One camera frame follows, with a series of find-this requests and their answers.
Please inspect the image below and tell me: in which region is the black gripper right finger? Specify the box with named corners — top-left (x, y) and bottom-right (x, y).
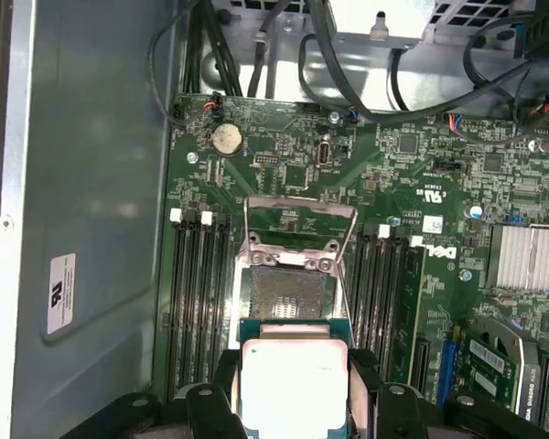
top-left (347, 349), bottom-right (549, 439)

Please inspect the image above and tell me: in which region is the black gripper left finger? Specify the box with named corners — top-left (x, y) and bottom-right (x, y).
top-left (66, 349), bottom-right (248, 439)

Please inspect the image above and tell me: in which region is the silver CPU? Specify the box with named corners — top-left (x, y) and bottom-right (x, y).
top-left (237, 317), bottom-right (354, 439)

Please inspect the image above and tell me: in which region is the metal locking lever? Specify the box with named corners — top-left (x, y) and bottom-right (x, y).
top-left (333, 258), bottom-right (359, 348)

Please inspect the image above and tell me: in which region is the metal socket cover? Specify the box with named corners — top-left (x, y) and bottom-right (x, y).
top-left (240, 194), bottom-right (361, 275)

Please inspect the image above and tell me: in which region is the CPU socket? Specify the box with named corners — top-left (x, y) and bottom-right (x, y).
top-left (231, 255), bottom-right (351, 353)

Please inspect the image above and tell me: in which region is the black expansion slot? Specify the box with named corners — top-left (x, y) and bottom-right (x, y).
top-left (409, 336), bottom-right (434, 397)

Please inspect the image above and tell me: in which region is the blue expansion slot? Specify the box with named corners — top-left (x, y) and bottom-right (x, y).
top-left (440, 327), bottom-right (462, 406)

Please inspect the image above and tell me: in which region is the installed green RAM stick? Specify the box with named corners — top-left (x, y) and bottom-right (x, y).
top-left (402, 235), bottom-right (429, 399)

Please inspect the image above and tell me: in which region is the black graphics card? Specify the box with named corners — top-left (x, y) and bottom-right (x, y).
top-left (464, 315), bottom-right (549, 439)

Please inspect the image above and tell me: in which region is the white label sticker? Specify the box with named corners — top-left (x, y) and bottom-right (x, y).
top-left (47, 252), bottom-right (78, 335)

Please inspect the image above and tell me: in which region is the silver chipset heatsink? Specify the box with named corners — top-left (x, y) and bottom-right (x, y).
top-left (487, 222), bottom-right (549, 294)

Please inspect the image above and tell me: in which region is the black open PC case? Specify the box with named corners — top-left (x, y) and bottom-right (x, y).
top-left (0, 0), bottom-right (549, 439)

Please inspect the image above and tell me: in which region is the green motherboard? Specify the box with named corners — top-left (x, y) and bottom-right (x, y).
top-left (151, 91), bottom-right (549, 439)

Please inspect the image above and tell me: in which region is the silver internal USB port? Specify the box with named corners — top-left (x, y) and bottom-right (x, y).
top-left (318, 134), bottom-right (333, 168)

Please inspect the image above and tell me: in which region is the coin cell battery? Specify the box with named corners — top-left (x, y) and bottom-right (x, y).
top-left (211, 123), bottom-right (244, 157)

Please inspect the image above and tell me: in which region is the silver metal drive cage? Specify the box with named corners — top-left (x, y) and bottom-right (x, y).
top-left (328, 0), bottom-right (536, 49)

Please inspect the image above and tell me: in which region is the black connector block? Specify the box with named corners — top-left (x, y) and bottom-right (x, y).
top-left (514, 0), bottom-right (549, 60)

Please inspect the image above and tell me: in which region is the long black cable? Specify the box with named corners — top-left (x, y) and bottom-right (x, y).
top-left (297, 32), bottom-right (539, 123)

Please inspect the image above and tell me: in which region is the thick black cable bundle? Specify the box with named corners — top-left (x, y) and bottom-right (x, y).
top-left (182, 0), bottom-right (244, 100)

